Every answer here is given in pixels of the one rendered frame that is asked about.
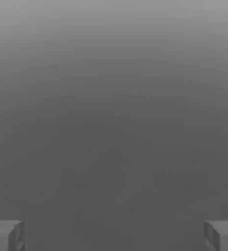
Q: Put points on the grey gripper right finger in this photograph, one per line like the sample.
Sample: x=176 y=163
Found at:
x=221 y=235

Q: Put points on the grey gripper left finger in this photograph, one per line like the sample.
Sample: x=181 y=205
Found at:
x=6 y=235

